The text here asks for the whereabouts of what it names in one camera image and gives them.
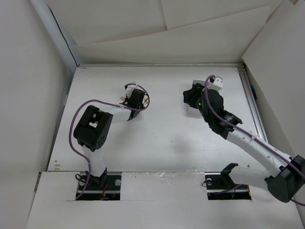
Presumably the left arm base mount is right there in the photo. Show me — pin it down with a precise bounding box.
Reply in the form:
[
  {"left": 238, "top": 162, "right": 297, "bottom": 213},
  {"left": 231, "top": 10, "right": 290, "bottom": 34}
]
[{"left": 75, "top": 172, "right": 122, "bottom": 201}]

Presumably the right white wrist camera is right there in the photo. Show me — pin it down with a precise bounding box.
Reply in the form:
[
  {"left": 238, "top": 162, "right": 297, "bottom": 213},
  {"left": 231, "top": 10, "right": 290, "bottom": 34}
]
[{"left": 209, "top": 75, "right": 224, "bottom": 91}]

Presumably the white divided paper container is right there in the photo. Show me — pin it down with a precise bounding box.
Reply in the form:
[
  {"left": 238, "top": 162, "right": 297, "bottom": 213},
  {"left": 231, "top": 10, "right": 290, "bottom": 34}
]
[{"left": 187, "top": 80, "right": 205, "bottom": 116}]

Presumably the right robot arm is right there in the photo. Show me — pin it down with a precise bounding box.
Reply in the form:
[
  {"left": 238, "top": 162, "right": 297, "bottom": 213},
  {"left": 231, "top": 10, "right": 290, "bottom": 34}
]
[{"left": 183, "top": 83, "right": 305, "bottom": 203}]

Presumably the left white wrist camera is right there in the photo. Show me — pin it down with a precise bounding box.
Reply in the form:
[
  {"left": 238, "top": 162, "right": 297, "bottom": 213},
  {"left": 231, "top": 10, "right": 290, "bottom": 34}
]
[{"left": 125, "top": 84, "right": 138, "bottom": 97}]

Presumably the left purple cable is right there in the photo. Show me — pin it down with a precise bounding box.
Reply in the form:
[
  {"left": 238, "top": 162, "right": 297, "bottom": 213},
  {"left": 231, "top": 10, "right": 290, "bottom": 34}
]
[{"left": 68, "top": 82, "right": 150, "bottom": 200}]

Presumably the blue object on rail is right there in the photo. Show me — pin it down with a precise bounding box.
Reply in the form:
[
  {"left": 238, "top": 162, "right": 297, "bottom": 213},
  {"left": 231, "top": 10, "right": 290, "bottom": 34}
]
[{"left": 250, "top": 84, "right": 257, "bottom": 100}]

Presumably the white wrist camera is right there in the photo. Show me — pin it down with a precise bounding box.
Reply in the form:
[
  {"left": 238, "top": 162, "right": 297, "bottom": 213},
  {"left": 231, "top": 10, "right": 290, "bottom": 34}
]
[
  {"left": 125, "top": 84, "right": 138, "bottom": 97},
  {"left": 209, "top": 75, "right": 224, "bottom": 91}
]

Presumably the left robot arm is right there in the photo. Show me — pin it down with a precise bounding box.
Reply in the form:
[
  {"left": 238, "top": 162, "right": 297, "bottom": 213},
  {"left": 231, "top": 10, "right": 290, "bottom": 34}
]
[{"left": 73, "top": 88, "right": 149, "bottom": 189}]

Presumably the aluminium frame rail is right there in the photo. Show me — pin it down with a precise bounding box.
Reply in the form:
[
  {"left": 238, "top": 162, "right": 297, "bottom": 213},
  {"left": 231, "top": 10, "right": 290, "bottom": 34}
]
[{"left": 237, "top": 64, "right": 268, "bottom": 143}]

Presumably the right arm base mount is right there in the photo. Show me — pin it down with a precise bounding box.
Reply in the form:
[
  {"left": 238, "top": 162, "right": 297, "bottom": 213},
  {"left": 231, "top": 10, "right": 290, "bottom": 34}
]
[{"left": 201, "top": 163, "right": 252, "bottom": 200}]

